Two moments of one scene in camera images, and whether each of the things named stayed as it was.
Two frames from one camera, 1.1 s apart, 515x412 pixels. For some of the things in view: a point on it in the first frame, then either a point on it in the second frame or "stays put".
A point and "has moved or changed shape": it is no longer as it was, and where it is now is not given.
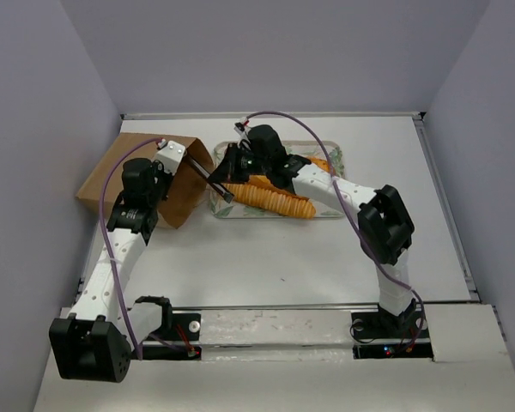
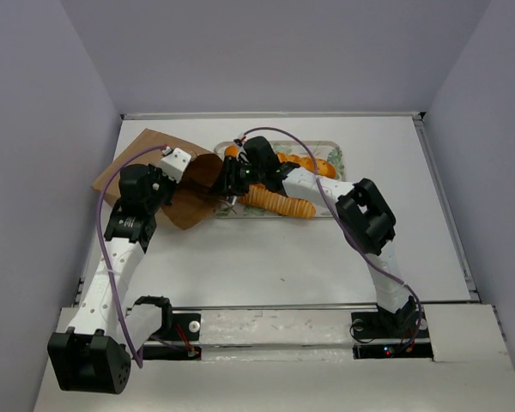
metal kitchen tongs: (199, 168) -> (230, 202)
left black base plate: (186, 327) stays put
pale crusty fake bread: (259, 179) has moved or changed shape
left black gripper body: (162, 179) stays put
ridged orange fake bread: (259, 193) stays put
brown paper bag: (187, 184) has moved or changed shape
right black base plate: (375, 325) stays put
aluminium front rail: (273, 307) stays put
